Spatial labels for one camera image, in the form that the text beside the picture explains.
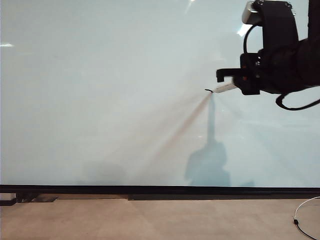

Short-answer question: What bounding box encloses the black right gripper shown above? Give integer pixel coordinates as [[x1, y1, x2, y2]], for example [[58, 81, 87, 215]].
[[216, 52, 261, 96]]

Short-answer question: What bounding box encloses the white marker pen black tip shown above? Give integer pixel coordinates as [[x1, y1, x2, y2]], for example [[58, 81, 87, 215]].
[[211, 82, 237, 95]]

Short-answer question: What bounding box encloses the black whiteboard stand foot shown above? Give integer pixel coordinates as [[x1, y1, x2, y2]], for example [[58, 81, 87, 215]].
[[0, 192, 38, 207]]

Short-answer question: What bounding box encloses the grey metal floor plate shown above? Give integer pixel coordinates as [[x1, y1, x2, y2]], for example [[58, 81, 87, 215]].
[[31, 196, 59, 203]]

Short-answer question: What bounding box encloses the black camera cable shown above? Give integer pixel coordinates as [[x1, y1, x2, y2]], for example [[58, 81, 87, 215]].
[[243, 24, 259, 55]]

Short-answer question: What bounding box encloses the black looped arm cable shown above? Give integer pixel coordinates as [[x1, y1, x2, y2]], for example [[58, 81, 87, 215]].
[[275, 86, 320, 111]]

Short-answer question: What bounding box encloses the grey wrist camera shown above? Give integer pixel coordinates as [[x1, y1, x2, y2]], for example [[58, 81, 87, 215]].
[[241, 0, 264, 26]]

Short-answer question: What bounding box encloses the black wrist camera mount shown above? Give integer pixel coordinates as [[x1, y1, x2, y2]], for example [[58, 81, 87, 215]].
[[254, 0, 300, 55]]

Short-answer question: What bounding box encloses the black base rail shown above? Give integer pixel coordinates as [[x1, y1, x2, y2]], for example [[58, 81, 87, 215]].
[[127, 193, 320, 201]]

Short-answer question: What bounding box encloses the white glass whiteboard black frame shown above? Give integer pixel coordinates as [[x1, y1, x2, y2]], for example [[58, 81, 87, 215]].
[[0, 0, 320, 195]]

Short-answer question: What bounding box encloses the white floor cable black connector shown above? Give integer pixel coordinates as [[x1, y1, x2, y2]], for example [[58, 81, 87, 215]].
[[292, 196, 320, 226]]

